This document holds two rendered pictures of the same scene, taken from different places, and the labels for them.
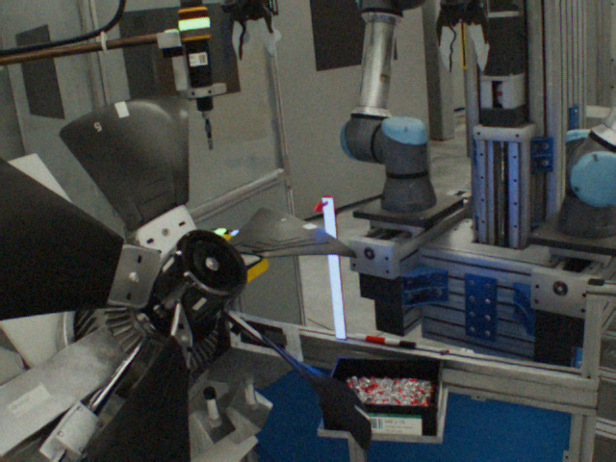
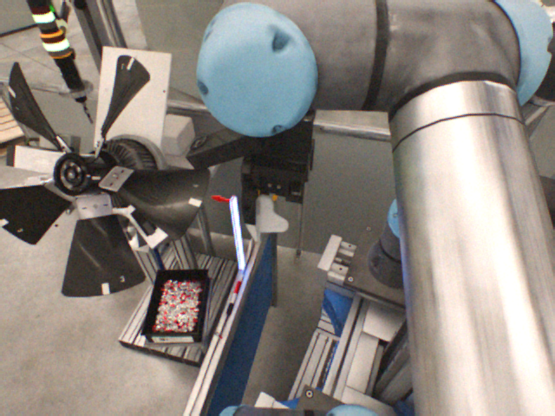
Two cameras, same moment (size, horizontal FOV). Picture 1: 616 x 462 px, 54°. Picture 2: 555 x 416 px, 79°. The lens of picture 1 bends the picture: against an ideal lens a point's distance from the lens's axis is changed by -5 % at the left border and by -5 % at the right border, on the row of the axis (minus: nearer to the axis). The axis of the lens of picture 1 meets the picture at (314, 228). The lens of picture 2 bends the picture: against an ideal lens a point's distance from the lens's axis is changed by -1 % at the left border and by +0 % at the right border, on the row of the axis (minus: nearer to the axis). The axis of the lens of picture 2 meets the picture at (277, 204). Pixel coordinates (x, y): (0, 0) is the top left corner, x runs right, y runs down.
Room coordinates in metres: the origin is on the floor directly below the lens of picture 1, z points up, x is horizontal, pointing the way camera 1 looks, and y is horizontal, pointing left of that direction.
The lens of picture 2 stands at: (1.19, -0.67, 1.83)
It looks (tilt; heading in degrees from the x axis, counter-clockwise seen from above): 46 degrees down; 73
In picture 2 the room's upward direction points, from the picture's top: straight up
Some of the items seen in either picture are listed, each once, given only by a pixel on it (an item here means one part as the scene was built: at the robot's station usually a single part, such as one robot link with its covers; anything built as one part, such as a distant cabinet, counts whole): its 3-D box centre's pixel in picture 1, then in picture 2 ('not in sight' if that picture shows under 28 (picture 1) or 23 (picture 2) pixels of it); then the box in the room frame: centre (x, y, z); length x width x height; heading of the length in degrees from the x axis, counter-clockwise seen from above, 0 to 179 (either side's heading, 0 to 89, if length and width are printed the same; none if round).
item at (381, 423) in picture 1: (384, 396); (179, 304); (1.04, -0.10, 0.85); 0.22 x 0.17 x 0.07; 74
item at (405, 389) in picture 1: (386, 400); (179, 307); (1.03, -0.10, 0.83); 0.19 x 0.14 x 0.04; 74
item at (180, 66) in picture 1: (192, 63); (68, 68); (0.95, 0.15, 1.50); 0.09 x 0.07 x 0.10; 94
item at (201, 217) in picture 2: not in sight; (200, 213); (1.14, 0.68, 0.42); 0.04 x 0.04 x 0.83; 59
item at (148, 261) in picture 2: not in sight; (158, 276); (0.89, 0.30, 0.46); 0.09 x 0.05 x 0.91; 149
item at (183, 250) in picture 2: not in sight; (173, 223); (1.01, 0.50, 0.58); 0.09 x 0.05 x 1.15; 149
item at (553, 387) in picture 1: (386, 359); (237, 301); (1.21, -0.13, 0.82); 0.90 x 0.04 x 0.08; 59
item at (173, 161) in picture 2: not in sight; (186, 152); (1.14, 0.68, 0.85); 0.36 x 0.24 x 0.03; 149
